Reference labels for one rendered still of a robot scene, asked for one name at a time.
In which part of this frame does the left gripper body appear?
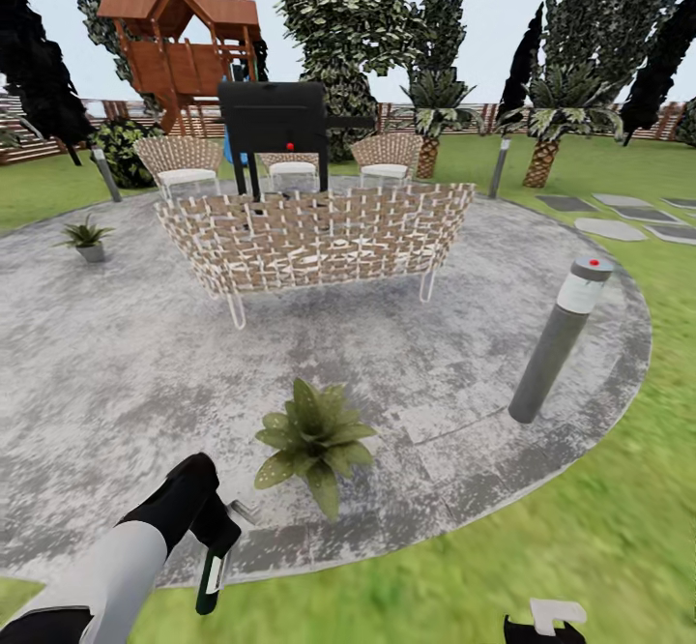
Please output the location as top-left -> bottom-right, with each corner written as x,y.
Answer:
188,501 -> 242,558

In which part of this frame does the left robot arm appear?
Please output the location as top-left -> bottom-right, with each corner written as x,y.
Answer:
0,452 -> 262,644

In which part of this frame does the insectifuge atomizer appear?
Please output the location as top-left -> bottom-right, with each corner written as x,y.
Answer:
195,550 -> 227,616

